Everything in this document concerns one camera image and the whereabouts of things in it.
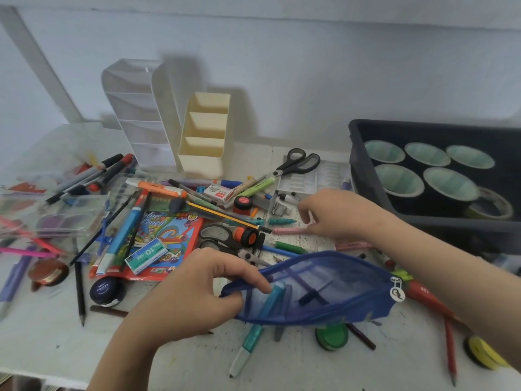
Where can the person's right hand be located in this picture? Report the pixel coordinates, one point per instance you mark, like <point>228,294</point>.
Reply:
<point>346,215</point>

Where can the person's left hand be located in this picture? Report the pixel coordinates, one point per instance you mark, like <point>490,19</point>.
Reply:
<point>183,301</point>

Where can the person's left thumb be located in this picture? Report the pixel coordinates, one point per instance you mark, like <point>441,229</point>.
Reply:
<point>248,284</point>

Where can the person's right thumb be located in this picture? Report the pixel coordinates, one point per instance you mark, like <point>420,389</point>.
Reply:
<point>323,232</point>

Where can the pink pen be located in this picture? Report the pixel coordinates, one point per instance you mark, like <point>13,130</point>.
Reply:
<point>289,230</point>

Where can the blue mesh pencil pouch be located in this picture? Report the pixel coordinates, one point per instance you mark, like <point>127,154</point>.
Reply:
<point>325,297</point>

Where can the person's left forearm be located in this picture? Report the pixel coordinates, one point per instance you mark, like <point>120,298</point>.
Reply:
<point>122,362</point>

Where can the person's right forearm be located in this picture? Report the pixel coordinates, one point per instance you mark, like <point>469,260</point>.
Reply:
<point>447,272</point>

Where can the green pen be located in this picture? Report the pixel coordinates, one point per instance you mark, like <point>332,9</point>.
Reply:
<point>295,247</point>

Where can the teal pen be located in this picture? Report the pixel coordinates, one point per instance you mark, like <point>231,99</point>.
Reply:
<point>281,221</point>

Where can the blue pen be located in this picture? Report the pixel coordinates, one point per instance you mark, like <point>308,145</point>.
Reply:
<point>281,251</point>

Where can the orange and black paint jar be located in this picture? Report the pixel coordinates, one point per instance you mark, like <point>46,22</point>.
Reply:
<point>248,236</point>

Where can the grey pen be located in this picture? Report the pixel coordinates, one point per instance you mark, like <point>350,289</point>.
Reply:
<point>281,325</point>

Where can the teal marker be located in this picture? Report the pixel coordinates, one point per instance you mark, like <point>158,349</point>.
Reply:
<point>252,340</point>

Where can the yellow and black striped pencil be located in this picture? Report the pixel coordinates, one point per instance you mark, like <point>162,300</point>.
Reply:
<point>228,216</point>

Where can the red paint jar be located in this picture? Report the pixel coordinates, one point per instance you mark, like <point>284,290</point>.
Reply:
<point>243,204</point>

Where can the green highlighter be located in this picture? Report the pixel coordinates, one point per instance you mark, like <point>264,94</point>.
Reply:
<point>256,187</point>

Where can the red coloured pencil box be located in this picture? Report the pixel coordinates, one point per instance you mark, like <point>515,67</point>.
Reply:
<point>179,230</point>

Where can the paper cup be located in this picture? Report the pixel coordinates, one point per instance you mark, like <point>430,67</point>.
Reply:
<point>399,179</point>
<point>451,185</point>
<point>384,151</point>
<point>470,156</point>
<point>427,154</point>

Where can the red and white staples box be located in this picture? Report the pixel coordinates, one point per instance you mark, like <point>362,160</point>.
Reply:
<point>218,192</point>

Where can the green staples box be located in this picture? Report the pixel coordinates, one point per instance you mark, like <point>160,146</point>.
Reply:
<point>147,250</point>

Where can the dark grey eraser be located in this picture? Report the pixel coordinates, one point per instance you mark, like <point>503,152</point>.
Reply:
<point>176,204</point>

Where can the dark maroon pencil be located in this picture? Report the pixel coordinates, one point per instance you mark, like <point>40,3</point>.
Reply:
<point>361,337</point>

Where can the thick red marker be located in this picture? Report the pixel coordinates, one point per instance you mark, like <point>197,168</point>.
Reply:
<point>427,297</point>

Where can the black plastic crate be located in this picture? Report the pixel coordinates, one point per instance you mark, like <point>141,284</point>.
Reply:
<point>447,223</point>

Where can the orange and white utility knife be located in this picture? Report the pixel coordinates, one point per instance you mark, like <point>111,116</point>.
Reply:
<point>156,187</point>

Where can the blue marker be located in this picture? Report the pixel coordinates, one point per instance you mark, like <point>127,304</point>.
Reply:
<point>120,244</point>

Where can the cream desk organizer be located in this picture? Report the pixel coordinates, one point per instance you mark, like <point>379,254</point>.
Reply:
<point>203,154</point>

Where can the brown pencil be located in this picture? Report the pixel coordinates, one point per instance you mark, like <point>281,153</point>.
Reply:
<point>108,311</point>

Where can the red pencil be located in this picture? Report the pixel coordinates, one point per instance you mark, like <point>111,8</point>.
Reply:
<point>449,350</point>

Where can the clear tape roll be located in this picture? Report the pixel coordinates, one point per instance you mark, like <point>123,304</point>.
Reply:
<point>494,205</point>

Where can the red-capped black marker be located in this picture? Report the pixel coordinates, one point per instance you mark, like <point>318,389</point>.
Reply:
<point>112,173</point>

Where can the clear plastic case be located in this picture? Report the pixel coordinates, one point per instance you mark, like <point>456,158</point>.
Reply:
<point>73,215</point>

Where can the brown paint jar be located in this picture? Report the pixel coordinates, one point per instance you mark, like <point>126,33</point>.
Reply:
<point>48,272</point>

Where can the yellow paint jar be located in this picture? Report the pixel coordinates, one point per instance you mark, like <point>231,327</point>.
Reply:
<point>484,352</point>

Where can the white desk organizer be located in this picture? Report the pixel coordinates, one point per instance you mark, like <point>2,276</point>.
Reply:
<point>138,109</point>

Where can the magenta felt pen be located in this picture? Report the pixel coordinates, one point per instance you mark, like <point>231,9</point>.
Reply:
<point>24,252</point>

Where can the purple pen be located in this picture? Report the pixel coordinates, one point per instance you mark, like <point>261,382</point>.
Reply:
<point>14,285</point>

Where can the white shelf bracket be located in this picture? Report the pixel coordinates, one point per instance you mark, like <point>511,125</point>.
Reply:
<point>40,61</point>

